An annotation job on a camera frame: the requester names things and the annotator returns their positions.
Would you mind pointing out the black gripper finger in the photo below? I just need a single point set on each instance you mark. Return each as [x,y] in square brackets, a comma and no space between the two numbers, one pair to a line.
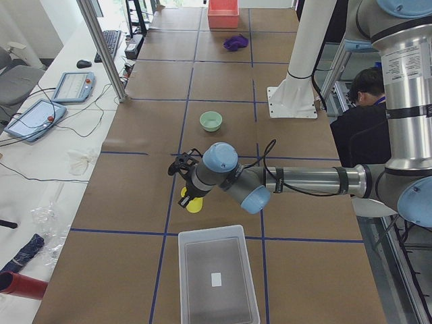
[184,201]
[191,204]

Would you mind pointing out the black small box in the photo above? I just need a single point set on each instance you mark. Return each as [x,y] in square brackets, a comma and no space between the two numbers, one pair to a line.
[134,46]

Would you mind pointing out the near blue teach pendant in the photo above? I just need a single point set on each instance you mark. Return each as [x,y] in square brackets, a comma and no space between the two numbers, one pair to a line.
[36,120]

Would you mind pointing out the green plastic bowl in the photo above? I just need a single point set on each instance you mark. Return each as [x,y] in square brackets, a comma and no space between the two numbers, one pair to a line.
[211,121]

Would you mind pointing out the far blue teach pendant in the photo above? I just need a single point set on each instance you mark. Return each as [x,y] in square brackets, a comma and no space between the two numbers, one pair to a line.
[74,87]

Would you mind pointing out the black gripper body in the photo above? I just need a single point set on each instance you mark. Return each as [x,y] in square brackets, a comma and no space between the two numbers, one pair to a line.
[193,193]

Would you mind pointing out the blue teach pendant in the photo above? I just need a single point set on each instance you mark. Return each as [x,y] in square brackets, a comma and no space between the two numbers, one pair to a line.
[36,120]
[74,87]

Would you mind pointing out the red cylinder tube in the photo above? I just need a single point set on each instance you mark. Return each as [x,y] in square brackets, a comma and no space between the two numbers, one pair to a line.
[15,284]

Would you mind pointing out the purple cloth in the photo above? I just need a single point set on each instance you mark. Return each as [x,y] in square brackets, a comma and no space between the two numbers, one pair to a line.
[235,42]

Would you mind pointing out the person in black shirt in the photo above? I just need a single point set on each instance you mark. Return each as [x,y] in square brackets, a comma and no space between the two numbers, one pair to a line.
[361,133]

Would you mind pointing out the black computer mouse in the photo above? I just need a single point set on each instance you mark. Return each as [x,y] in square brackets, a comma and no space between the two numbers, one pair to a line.
[81,64]

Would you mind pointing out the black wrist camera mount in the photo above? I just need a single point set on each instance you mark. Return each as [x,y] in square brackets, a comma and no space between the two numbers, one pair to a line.
[183,163]

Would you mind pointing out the aluminium frame post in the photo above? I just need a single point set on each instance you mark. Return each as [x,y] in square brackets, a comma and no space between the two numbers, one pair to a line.
[90,17]

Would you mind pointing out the white crumpled cloth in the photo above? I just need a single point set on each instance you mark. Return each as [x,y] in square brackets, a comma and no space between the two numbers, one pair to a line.
[80,161]

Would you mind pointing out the black keyboard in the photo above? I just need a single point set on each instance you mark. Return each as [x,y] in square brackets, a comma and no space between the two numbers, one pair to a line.
[112,39]

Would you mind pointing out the dark blue folded umbrella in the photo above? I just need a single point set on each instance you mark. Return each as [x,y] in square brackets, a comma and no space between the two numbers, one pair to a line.
[24,255]

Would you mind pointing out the grey office chair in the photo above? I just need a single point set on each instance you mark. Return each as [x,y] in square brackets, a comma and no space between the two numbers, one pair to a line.
[17,82]

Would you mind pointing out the white label in box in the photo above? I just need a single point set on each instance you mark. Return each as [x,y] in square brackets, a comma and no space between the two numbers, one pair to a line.
[216,280]

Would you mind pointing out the yellow plastic cup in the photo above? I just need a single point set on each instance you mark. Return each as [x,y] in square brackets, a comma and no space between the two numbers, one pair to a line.
[198,201]

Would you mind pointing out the pink plastic bin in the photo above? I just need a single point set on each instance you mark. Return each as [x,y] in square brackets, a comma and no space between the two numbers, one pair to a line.
[223,14]

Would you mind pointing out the clear plastic storage box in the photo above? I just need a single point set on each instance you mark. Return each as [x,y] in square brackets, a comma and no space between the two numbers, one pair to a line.
[206,251]

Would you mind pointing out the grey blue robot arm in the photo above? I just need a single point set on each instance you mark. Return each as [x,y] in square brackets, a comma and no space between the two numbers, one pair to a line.
[401,32]

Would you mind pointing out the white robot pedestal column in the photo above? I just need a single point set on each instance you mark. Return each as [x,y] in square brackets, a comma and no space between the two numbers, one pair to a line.
[294,97]

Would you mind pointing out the clear crumpled plastic bag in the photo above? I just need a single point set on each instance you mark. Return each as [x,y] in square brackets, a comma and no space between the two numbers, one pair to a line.
[53,228]

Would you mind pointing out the white chair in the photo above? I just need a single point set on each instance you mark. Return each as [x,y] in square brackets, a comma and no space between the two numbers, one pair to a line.
[365,207]

